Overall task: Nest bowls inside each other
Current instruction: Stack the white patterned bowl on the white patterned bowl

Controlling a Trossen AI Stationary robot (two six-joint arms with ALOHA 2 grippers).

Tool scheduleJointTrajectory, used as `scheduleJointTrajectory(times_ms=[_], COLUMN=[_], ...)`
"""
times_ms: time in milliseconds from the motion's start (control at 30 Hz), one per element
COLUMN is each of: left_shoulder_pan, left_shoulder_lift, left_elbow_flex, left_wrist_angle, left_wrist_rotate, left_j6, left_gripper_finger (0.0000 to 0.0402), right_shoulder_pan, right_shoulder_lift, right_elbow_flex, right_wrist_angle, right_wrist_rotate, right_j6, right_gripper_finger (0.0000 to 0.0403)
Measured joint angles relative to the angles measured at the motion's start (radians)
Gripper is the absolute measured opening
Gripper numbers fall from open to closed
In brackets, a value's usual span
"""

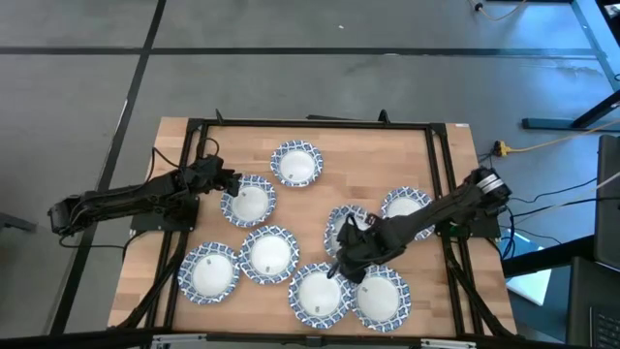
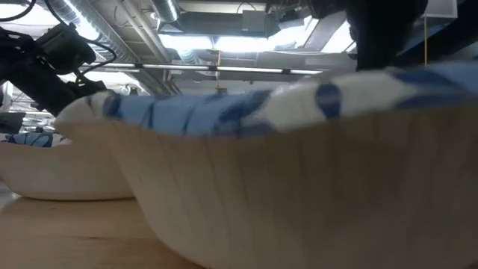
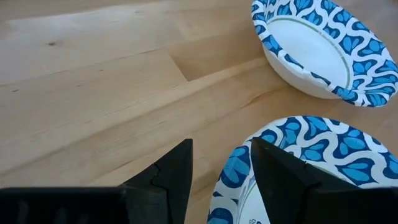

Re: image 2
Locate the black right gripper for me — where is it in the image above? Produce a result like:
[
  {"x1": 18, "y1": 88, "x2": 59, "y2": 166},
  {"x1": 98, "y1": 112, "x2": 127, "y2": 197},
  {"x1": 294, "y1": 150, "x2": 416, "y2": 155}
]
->
[{"x1": 345, "y1": 0, "x2": 429, "y2": 72}]

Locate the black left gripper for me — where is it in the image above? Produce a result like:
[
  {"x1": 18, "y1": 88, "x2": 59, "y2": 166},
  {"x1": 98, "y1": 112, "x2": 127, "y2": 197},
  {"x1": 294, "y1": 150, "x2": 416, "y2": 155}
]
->
[{"x1": 69, "y1": 80, "x2": 108, "y2": 104}]

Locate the blue white patterned paper bowl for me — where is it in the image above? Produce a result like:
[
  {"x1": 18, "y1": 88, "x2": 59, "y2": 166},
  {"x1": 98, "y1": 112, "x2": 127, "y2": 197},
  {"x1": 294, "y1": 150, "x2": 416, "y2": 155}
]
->
[{"x1": 54, "y1": 61, "x2": 478, "y2": 269}]

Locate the dark monitor screen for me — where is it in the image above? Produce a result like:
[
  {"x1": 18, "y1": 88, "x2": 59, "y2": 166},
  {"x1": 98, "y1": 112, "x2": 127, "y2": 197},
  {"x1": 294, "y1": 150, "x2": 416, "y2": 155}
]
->
[{"x1": 0, "y1": 111, "x2": 25, "y2": 135}]

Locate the white ceiling box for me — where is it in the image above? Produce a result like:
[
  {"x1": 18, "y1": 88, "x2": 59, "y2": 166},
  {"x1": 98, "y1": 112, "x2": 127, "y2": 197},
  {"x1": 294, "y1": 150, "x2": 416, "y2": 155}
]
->
[{"x1": 421, "y1": 0, "x2": 459, "y2": 19}]

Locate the long linear ceiling light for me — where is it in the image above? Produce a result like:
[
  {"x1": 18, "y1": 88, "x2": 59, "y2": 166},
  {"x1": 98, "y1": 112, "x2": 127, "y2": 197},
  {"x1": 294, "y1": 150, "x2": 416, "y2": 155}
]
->
[{"x1": 80, "y1": 61, "x2": 326, "y2": 75}]

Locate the grey ceiling box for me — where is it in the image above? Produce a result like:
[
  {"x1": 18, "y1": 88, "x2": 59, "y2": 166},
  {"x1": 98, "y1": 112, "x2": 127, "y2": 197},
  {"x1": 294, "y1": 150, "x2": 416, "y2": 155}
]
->
[{"x1": 241, "y1": 10, "x2": 267, "y2": 34}]

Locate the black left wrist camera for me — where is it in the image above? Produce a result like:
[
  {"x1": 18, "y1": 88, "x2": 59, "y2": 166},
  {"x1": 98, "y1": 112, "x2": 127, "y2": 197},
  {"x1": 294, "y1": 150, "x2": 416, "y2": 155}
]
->
[{"x1": 36, "y1": 22, "x2": 97, "y2": 75}]

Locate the black looping camera cable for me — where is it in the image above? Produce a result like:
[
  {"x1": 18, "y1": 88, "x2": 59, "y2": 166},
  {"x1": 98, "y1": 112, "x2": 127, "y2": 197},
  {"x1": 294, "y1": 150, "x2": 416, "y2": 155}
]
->
[{"x1": 74, "y1": 37, "x2": 119, "y2": 85}]

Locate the long silver spiral air duct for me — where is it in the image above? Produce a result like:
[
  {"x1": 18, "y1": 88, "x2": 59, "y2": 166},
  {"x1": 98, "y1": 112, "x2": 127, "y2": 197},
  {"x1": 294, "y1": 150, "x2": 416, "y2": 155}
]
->
[{"x1": 48, "y1": 0, "x2": 180, "y2": 96}]

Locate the black hanging cable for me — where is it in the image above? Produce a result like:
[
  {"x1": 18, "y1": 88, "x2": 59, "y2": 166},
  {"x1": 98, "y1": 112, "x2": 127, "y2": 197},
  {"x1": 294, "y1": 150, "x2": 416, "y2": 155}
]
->
[
  {"x1": 43, "y1": 0, "x2": 68, "y2": 25},
  {"x1": 0, "y1": 0, "x2": 37, "y2": 22}
]

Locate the yellow hanging power cord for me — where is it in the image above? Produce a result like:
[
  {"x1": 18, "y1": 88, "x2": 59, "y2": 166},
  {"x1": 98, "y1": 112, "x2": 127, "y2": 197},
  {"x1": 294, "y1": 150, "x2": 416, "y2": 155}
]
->
[{"x1": 215, "y1": 50, "x2": 228, "y2": 94}]

